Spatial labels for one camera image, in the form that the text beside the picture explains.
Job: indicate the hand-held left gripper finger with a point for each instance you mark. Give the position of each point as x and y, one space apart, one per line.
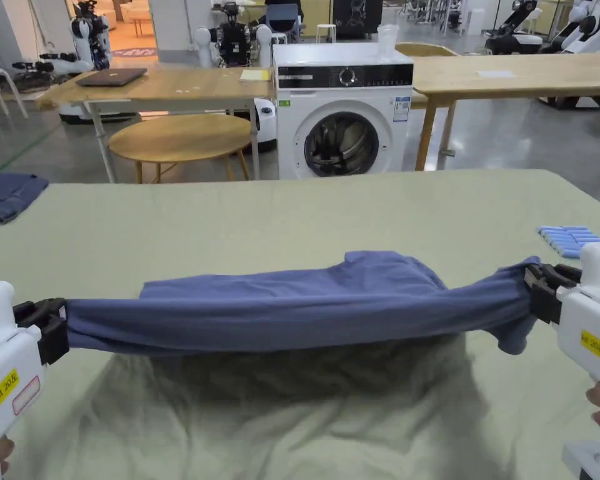
40 308
54 340

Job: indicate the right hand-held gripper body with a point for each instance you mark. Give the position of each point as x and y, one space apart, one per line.
592 310

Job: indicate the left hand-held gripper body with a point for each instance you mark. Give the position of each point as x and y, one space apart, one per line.
2 350

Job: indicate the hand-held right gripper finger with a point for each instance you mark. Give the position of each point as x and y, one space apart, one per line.
545 305
552 275

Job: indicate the dark blue shirt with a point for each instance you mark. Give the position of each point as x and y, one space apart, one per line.
290 310

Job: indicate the white robot with black arm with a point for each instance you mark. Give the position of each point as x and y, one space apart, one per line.
517 35

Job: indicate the row of pale blue cylinders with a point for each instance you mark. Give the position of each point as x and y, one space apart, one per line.
567 239

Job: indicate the folded dark blue garment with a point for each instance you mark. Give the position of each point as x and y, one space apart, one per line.
7 195

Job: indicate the bed with pale green sheet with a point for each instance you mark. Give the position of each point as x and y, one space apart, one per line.
260 220

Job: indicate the white robot with black arms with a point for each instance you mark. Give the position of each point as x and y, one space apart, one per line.
87 35

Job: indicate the white washing machine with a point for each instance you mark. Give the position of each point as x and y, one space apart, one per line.
290 135

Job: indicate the black and white humanoid robot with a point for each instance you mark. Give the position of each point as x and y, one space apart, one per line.
235 40

